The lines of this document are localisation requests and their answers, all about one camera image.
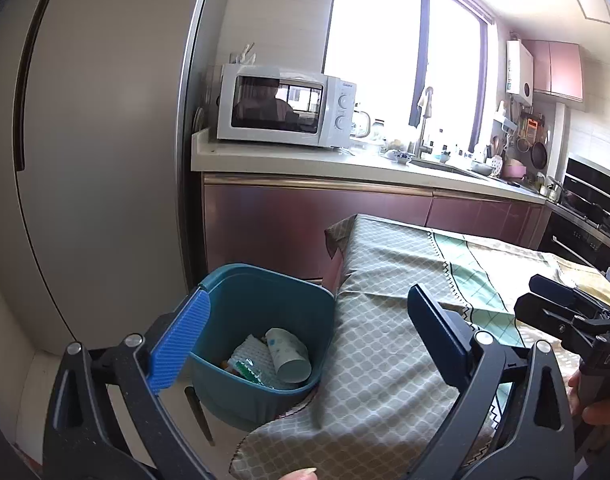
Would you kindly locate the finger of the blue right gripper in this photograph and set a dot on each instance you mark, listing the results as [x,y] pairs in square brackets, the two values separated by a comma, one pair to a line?
[579,322]
[552,291]

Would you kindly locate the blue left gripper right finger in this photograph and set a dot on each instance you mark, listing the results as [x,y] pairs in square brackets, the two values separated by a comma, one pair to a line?
[446,336]

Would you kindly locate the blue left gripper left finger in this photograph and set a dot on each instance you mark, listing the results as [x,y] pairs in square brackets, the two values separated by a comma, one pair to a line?
[170,352]

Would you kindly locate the white foam fruit net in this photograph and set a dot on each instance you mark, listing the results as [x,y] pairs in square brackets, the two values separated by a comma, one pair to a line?
[255,350]

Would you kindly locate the teal plastic trash bin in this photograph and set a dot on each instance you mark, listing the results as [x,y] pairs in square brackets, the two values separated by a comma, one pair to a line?
[247,300]

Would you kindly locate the dark red kitchen cabinets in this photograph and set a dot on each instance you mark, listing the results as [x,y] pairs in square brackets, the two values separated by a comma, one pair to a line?
[297,225]

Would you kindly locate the kitchen sink faucet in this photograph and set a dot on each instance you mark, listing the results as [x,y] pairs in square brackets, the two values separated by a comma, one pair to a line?
[425,110]

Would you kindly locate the person's right hand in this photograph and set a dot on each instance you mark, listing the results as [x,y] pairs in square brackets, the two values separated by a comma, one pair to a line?
[597,414]

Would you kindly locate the person's left hand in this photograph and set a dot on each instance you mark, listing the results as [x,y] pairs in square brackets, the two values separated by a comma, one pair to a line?
[309,473]

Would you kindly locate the black built-in oven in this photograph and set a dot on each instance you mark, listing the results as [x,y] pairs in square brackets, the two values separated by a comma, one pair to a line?
[578,226]

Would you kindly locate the green clear plastic wrapper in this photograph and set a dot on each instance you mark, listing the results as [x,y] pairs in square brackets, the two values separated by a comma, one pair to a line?
[246,370]

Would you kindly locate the green patterned tablecloth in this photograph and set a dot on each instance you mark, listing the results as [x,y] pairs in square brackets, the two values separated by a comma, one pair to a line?
[380,398]

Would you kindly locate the white paper cup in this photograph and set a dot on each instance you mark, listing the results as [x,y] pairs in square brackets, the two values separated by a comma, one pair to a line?
[289,355]

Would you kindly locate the small blue white bowl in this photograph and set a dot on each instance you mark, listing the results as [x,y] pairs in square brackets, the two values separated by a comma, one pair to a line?
[402,159]

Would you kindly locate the glass electric kettle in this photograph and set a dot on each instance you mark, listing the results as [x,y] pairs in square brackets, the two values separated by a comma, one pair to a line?
[361,123]

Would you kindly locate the white microwave oven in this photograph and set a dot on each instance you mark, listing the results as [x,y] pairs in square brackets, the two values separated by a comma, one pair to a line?
[260,103]

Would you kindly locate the silver refrigerator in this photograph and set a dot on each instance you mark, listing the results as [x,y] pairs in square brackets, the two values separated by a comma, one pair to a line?
[97,99]

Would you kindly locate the white wall water heater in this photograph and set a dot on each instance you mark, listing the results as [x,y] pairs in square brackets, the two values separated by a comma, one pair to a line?
[519,72]

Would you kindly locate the pink upper wall cabinet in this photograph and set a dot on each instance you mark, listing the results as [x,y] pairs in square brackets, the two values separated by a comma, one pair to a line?
[557,69]

